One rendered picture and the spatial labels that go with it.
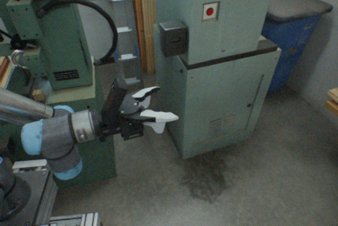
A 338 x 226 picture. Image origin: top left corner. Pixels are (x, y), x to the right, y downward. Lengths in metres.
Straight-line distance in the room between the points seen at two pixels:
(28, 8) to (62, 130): 0.70
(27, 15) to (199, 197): 1.49
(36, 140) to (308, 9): 2.01
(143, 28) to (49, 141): 2.17
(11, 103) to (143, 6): 2.00
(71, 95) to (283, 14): 1.55
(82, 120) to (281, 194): 1.67
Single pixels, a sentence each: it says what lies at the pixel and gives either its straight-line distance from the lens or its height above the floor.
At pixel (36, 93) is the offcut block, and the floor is 0.85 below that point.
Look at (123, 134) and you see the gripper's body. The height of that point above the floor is 1.19.
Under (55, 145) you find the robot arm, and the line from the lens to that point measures 0.62.
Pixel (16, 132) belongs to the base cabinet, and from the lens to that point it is 1.59.
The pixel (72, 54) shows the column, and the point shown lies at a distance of 1.36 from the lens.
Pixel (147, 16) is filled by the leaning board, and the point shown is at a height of 0.67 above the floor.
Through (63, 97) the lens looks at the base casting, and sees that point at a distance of 1.43.
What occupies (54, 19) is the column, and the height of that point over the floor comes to 1.19.
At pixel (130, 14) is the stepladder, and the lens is 2.14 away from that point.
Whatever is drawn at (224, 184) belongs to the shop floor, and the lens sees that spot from 1.94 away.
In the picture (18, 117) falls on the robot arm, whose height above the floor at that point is 1.21.
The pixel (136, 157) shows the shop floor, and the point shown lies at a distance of 2.05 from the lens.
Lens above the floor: 1.66
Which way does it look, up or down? 42 degrees down
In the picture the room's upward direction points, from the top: straight up
